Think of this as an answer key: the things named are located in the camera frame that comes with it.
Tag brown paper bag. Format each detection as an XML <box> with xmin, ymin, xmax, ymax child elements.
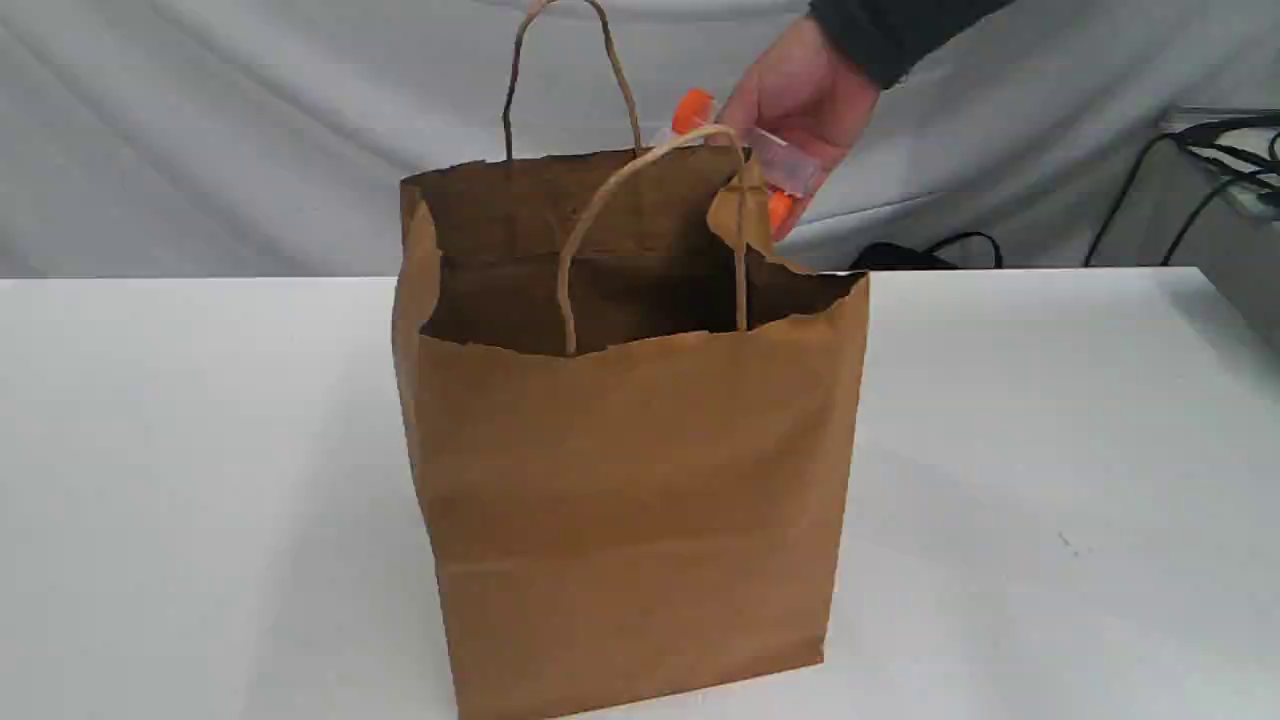
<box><xmin>392</xmin><ymin>3</ymin><xmax>870</xmax><ymax>719</ymax></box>

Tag white backdrop cloth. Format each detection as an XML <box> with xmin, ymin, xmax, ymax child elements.
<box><xmin>3</xmin><ymin>1</ymin><xmax>1277</xmax><ymax>277</ymax></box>

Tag black object behind table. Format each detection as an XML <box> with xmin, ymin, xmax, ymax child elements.
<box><xmin>849</xmin><ymin>231</ymin><xmax>1005</xmax><ymax>272</ymax></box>

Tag dark sleeved forearm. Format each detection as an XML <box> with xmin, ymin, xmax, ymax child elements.
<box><xmin>808</xmin><ymin>1</ymin><xmax>1010</xmax><ymax>90</ymax></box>

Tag clear tube orange cap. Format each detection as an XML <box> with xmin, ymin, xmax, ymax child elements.
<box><xmin>669</xmin><ymin>88</ymin><xmax>820</xmax><ymax>199</ymax></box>
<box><xmin>767</xmin><ymin>188</ymin><xmax>797</xmax><ymax>237</ymax></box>

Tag person's bare hand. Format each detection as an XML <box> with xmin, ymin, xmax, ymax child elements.
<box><xmin>717</xmin><ymin>14</ymin><xmax>882</xmax><ymax>238</ymax></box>

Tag black cables at right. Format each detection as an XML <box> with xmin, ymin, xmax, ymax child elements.
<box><xmin>1084</xmin><ymin>111</ymin><xmax>1280</xmax><ymax>268</ymax></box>

